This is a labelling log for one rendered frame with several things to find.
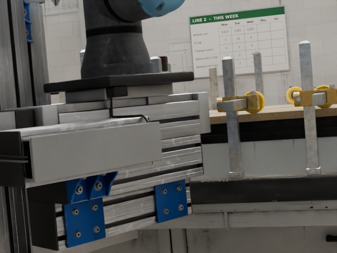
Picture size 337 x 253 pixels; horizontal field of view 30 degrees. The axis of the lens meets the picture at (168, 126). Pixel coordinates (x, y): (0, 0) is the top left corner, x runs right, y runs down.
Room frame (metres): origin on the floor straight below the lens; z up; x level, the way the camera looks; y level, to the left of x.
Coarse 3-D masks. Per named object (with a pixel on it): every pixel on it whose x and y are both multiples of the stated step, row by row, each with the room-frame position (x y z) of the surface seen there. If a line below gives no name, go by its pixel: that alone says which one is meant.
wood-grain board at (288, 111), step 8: (288, 104) 2.89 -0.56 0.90; (336, 104) 2.43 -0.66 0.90; (216, 112) 2.64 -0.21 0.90; (224, 112) 2.56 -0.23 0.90; (240, 112) 2.43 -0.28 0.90; (248, 112) 2.37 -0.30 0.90; (264, 112) 2.25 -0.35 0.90; (272, 112) 2.23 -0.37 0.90; (280, 112) 2.22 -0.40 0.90; (288, 112) 2.21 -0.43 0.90; (296, 112) 2.21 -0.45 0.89; (320, 112) 2.18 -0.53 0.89; (328, 112) 2.18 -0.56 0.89; (336, 112) 2.17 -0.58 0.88; (216, 120) 2.29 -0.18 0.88; (224, 120) 2.28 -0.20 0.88; (240, 120) 2.26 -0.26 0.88; (248, 120) 2.25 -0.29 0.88; (256, 120) 2.25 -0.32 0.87
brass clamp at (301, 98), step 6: (306, 90) 1.99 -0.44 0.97; (312, 90) 1.98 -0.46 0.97; (318, 90) 1.98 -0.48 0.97; (324, 90) 1.97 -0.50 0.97; (330, 90) 1.97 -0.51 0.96; (336, 90) 1.96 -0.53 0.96; (294, 96) 2.00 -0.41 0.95; (300, 96) 1.99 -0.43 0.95; (306, 96) 1.99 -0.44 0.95; (330, 96) 1.97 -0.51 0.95; (336, 96) 1.96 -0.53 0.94; (294, 102) 2.00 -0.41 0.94; (300, 102) 1.99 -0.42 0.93; (306, 102) 1.99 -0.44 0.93; (330, 102) 1.97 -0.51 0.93; (336, 102) 1.96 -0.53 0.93
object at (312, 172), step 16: (240, 176) 2.05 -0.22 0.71; (256, 176) 2.07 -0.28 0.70; (272, 176) 2.04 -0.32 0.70; (288, 176) 2.01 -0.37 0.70; (304, 176) 1.98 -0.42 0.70; (320, 176) 1.97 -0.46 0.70; (336, 176) 1.95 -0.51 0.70; (192, 192) 2.08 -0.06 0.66; (208, 192) 2.07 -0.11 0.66; (224, 192) 2.05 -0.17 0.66; (240, 192) 2.04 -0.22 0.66; (256, 192) 2.02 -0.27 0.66; (272, 192) 2.01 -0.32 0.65; (288, 192) 1.99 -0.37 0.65; (304, 192) 1.98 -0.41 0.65; (320, 192) 1.97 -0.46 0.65; (336, 192) 1.95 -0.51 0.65
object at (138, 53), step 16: (96, 32) 1.25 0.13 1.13; (112, 32) 1.24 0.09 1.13; (128, 32) 1.25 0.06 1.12; (96, 48) 1.25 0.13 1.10; (112, 48) 1.24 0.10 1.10; (128, 48) 1.24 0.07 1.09; (144, 48) 1.28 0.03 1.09; (96, 64) 1.24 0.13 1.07; (112, 64) 1.23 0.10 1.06; (128, 64) 1.23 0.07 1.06; (144, 64) 1.25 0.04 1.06
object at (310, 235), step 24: (264, 120) 2.25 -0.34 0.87; (288, 120) 2.23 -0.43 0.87; (336, 120) 2.18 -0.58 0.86; (216, 144) 2.30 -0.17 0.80; (264, 144) 2.25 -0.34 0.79; (288, 144) 2.23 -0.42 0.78; (336, 144) 2.18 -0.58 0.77; (216, 168) 2.30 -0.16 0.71; (264, 168) 2.25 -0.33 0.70; (288, 168) 2.23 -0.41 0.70; (336, 168) 2.18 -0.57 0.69; (144, 240) 2.42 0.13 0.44; (168, 240) 2.36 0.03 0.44; (192, 240) 2.37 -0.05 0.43; (216, 240) 2.34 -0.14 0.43; (240, 240) 2.32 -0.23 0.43; (264, 240) 2.29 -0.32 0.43; (288, 240) 2.27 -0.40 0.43; (312, 240) 2.25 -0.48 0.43; (336, 240) 2.19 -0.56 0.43
